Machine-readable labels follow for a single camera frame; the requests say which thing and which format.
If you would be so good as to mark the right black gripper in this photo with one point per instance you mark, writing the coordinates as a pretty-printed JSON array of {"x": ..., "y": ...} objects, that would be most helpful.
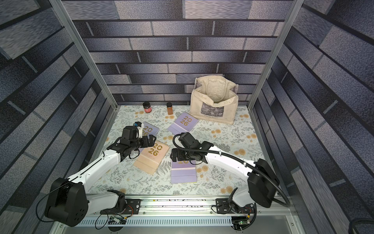
[{"x": 177, "y": 155}]

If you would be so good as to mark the beige canvas tote bag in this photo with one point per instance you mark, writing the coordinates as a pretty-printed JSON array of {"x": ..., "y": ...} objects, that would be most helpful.
[{"x": 214, "y": 98}]

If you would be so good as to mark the circuit board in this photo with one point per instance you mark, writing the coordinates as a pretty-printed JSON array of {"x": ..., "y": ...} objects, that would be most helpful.
[
  {"x": 239, "y": 223},
  {"x": 117, "y": 219}
]

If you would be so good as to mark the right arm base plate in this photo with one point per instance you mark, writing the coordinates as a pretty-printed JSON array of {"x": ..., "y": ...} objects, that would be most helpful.
[{"x": 224, "y": 206}]

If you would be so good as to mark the left aluminium frame post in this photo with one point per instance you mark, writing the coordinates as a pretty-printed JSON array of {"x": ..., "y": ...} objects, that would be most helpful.
[{"x": 82, "y": 48}]

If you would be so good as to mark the amber spice bottle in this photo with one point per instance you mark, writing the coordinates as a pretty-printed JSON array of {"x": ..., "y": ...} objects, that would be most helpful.
[{"x": 169, "y": 108}]

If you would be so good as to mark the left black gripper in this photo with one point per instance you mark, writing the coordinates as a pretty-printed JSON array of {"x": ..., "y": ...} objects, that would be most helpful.
[{"x": 147, "y": 144}]

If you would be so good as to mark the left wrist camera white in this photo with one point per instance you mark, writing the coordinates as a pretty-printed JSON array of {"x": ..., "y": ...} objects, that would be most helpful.
[{"x": 139, "y": 127}]

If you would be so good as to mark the left circuit board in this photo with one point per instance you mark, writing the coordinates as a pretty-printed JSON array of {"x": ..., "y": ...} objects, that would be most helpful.
[{"x": 117, "y": 219}]

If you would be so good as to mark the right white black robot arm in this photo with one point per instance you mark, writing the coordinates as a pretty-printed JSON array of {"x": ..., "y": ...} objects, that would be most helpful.
[{"x": 263, "y": 187}]

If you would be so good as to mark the purple calendar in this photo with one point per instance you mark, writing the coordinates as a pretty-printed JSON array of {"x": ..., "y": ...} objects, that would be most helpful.
[
  {"x": 184, "y": 123},
  {"x": 149, "y": 131},
  {"x": 183, "y": 170}
]

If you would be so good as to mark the floral patterned table mat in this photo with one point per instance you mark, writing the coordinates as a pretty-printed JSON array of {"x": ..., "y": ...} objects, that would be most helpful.
[{"x": 239, "y": 139}]

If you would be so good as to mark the aluminium frame post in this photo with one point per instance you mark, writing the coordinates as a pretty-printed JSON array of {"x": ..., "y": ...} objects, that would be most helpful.
[
  {"x": 294, "y": 10},
  {"x": 82, "y": 48}
]

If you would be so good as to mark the peach 2026 desk calendar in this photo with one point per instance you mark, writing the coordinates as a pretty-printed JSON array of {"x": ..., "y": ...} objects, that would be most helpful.
[{"x": 151, "y": 157}]

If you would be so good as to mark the dark jar red label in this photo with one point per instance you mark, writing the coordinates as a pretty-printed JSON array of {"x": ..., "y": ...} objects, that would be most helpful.
[{"x": 147, "y": 107}]

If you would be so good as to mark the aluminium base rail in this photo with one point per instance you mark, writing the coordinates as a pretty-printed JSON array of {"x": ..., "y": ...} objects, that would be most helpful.
[{"x": 190, "y": 215}]

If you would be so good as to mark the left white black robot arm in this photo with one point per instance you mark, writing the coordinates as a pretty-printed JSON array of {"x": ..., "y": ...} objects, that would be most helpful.
[{"x": 68, "y": 201}]

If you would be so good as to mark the right aluminium frame post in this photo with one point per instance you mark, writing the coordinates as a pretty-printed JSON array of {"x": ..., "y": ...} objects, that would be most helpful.
[{"x": 294, "y": 10}]

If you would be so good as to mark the right circuit board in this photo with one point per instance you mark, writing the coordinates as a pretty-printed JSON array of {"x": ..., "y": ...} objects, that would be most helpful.
[{"x": 239, "y": 223}]

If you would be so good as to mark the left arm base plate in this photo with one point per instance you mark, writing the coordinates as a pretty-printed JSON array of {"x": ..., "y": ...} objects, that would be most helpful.
[{"x": 131, "y": 206}]

